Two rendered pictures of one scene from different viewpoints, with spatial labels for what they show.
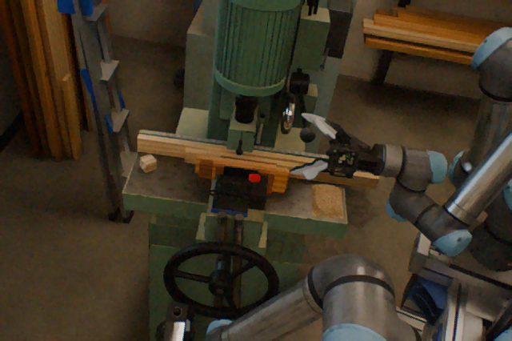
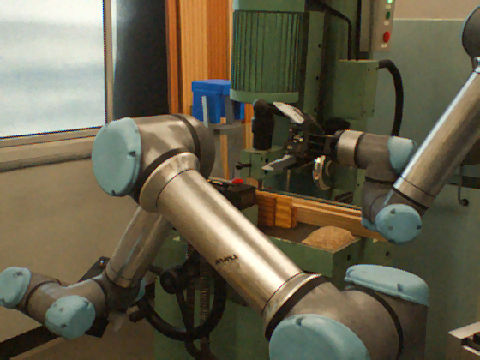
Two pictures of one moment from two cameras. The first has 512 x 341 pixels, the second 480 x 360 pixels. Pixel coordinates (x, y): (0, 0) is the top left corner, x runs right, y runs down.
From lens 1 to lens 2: 114 cm
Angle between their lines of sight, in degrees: 42
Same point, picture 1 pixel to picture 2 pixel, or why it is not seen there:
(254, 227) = not seen: hidden behind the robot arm
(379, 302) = (162, 119)
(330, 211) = (319, 239)
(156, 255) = (160, 294)
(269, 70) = (263, 75)
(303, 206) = (297, 237)
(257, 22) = (248, 22)
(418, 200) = (378, 191)
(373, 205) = not seen: outside the picture
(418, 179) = (376, 163)
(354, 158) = (305, 135)
